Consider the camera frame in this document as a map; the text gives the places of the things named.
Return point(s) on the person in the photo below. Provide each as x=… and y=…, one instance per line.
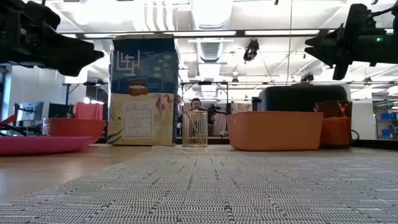
x=196, y=104

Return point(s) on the blue cereal box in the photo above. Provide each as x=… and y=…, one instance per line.
x=143, y=93

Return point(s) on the blue storage bin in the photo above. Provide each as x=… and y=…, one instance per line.
x=387, y=132
x=388, y=116

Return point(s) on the orange rectangular tray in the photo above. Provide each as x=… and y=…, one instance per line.
x=273, y=132

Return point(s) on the pink plastic plate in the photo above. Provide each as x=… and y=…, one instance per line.
x=40, y=145

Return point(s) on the black toaster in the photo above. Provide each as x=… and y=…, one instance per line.
x=301, y=98

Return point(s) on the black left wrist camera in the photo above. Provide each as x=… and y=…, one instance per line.
x=43, y=14

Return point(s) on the red plastic part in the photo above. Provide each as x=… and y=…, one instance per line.
x=7, y=119

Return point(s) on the grey woven placemat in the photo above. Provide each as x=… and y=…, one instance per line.
x=217, y=186

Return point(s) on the computer monitor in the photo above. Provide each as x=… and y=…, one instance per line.
x=29, y=111

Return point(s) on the orange translucent glass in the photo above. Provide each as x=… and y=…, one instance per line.
x=337, y=124

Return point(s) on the coral red bowl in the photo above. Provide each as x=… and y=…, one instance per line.
x=74, y=127

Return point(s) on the coral cloth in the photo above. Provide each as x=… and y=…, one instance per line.
x=88, y=111

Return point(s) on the black ceiling-mounted camera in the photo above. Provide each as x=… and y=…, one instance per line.
x=307, y=77
x=251, y=49

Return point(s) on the black aluminium table frame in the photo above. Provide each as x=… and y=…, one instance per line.
x=217, y=141

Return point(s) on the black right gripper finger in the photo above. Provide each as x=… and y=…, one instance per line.
x=337, y=57
x=342, y=35

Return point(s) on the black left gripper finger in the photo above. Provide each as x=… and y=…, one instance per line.
x=68, y=43
x=81, y=63

